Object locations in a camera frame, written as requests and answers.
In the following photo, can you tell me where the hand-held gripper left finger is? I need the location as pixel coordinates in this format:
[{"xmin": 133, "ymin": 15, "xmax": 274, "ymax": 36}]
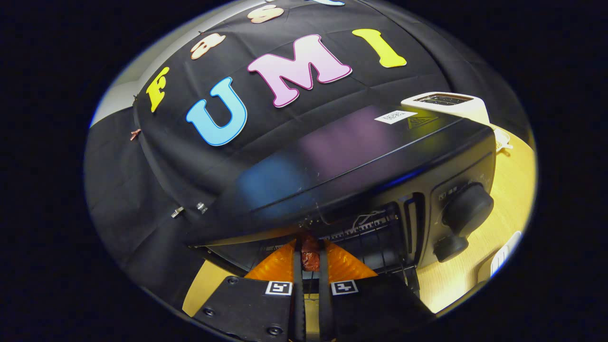
[{"xmin": 192, "ymin": 239, "xmax": 305, "ymax": 342}]

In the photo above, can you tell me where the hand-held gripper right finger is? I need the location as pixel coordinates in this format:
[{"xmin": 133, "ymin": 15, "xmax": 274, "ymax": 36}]
[{"xmin": 318, "ymin": 240, "xmax": 435, "ymax": 342}]

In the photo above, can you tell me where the reddish-brown meat slice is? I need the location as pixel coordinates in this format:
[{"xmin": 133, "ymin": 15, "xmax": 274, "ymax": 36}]
[{"xmin": 301, "ymin": 235, "xmax": 321, "ymax": 272}]

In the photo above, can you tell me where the black toaster oven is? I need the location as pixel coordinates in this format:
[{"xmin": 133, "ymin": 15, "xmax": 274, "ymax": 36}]
[{"xmin": 185, "ymin": 105, "xmax": 497, "ymax": 290}]

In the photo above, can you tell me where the white toaster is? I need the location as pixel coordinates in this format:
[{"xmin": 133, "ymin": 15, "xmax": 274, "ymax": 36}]
[{"xmin": 400, "ymin": 92, "xmax": 492, "ymax": 126}]

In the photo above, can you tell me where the small white rectangular plate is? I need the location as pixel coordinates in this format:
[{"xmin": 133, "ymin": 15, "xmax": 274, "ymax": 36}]
[{"xmin": 489, "ymin": 231, "xmax": 522, "ymax": 278}]

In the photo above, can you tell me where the black backdrop cloth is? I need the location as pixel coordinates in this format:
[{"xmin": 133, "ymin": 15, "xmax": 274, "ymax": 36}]
[{"xmin": 85, "ymin": 0, "xmax": 523, "ymax": 304}]

